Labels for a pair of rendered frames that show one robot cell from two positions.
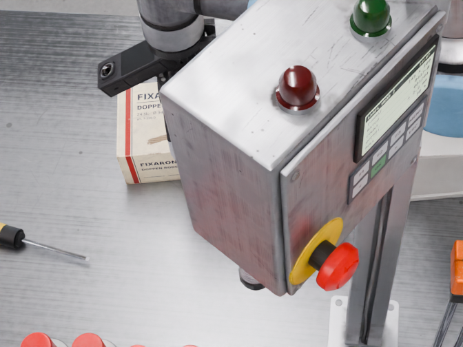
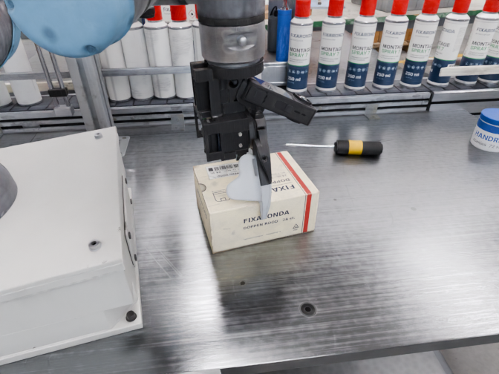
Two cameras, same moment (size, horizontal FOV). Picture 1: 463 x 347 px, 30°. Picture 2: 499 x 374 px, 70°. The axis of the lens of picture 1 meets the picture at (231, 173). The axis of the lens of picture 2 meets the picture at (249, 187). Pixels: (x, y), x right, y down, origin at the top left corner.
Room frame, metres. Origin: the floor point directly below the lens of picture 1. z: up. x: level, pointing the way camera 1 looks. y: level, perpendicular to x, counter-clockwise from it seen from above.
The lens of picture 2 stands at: (1.12, -0.10, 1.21)
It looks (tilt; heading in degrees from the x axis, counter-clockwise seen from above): 36 degrees down; 158
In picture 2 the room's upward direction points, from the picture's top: straight up
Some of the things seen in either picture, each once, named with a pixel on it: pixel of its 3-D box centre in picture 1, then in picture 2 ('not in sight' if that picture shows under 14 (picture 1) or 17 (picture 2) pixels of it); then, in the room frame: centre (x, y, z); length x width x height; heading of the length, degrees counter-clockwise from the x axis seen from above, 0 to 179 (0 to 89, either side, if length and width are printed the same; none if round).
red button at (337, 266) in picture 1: (333, 263); not in sight; (0.26, -0.06, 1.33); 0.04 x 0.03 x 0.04; 130
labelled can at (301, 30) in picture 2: not in sight; (299, 47); (0.35, 0.33, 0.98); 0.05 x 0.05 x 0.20
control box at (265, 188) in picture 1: (308, 129); not in sight; (0.34, -0.06, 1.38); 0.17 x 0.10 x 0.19; 130
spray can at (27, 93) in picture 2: not in sight; (13, 57); (0.19, -0.28, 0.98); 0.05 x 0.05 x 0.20
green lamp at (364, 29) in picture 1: (371, 14); not in sight; (0.34, -0.10, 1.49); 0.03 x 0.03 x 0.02
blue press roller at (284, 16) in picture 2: not in sight; (283, 43); (0.30, 0.31, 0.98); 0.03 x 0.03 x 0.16
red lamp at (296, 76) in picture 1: (297, 85); not in sight; (0.30, -0.05, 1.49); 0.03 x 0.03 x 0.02
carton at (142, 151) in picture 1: (177, 130); (252, 198); (0.71, 0.07, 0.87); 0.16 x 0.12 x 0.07; 86
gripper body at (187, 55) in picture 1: (184, 60); (230, 107); (0.70, 0.04, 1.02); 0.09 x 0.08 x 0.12; 86
